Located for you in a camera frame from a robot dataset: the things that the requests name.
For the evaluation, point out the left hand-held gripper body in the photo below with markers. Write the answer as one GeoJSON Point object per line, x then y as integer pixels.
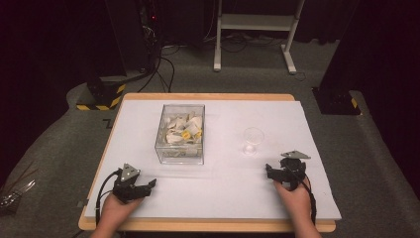
{"type": "Point", "coordinates": [127, 190]}

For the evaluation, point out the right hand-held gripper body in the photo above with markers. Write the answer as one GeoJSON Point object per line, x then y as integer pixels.
{"type": "Point", "coordinates": [292, 172]}

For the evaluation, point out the pile of white tea bags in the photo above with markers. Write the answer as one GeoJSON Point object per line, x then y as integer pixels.
{"type": "Point", "coordinates": [180, 130]}

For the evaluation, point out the clear plastic drawer case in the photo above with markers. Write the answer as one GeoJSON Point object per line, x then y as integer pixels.
{"type": "Point", "coordinates": [181, 107]}

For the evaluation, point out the person's left hand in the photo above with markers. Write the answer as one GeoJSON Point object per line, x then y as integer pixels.
{"type": "Point", "coordinates": [114, 211]}

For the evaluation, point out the person's right hand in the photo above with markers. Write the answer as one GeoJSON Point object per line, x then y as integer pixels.
{"type": "Point", "coordinates": [297, 201]}

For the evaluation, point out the white table mat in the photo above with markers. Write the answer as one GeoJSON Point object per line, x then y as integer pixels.
{"type": "Point", "coordinates": [231, 191]}

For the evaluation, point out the wooden table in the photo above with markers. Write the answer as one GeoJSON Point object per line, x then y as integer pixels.
{"type": "Point", "coordinates": [204, 225]}

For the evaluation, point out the black base with yellow mark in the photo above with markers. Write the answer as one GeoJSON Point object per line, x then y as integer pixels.
{"type": "Point", "coordinates": [336, 100]}

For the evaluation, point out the black yellow striped base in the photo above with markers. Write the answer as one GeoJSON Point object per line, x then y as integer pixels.
{"type": "Point", "coordinates": [105, 95]}

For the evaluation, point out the metal tripod legs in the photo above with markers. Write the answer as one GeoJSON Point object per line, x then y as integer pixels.
{"type": "Point", "coordinates": [15, 193]}

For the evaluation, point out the white metal stand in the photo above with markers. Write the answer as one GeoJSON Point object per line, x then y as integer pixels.
{"type": "Point", "coordinates": [256, 22]}

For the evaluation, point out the black computer tower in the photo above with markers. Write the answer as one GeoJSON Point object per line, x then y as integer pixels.
{"type": "Point", "coordinates": [148, 33]}

